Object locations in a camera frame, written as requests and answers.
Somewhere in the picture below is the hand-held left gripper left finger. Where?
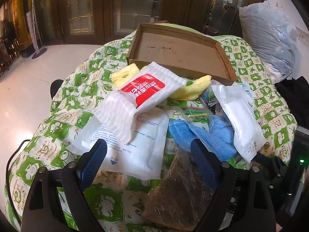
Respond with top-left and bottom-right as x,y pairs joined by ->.
21,139 -> 108,232

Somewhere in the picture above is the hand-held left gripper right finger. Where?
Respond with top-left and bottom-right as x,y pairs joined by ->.
190,138 -> 277,232

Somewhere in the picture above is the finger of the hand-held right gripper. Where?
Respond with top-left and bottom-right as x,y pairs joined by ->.
253,153 -> 289,191

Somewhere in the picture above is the small white gauze packet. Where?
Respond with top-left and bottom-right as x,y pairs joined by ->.
211,82 -> 266,163

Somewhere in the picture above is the large white gauze packet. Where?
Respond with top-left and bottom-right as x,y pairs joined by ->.
66,107 -> 169,180

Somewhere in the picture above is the striped white packet red label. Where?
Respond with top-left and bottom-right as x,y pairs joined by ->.
93,61 -> 187,145

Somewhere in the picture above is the yellow towel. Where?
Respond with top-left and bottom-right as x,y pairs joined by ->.
111,63 -> 212,101

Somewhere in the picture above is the shallow cardboard box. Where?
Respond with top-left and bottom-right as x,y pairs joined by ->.
127,23 -> 238,81

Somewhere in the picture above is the blue towel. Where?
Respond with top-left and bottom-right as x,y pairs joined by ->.
168,115 -> 238,162

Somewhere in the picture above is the brown pad in clear wrapper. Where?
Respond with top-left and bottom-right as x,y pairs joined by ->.
142,148 -> 216,231

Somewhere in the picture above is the clear bag of coloured sticks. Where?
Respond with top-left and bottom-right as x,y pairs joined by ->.
180,101 -> 215,124

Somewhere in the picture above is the dark cloth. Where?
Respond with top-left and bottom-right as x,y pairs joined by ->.
274,76 -> 309,128

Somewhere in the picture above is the green and white printed blanket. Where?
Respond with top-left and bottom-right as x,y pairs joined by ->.
5,22 -> 298,232

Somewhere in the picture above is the black shoe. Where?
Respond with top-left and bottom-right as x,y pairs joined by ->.
49,79 -> 64,101

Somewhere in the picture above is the large grey plastic bag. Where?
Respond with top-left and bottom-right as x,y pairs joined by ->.
239,0 -> 300,83

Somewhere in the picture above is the wooden chair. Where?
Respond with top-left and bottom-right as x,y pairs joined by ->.
0,39 -> 20,75

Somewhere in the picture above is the wooden glass door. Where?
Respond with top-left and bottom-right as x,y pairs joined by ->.
109,0 -> 169,39
58,0 -> 109,43

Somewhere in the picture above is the floor sign stand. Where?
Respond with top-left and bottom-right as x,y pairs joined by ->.
26,0 -> 49,58

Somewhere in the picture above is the black cable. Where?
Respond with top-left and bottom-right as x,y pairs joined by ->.
6,139 -> 27,225

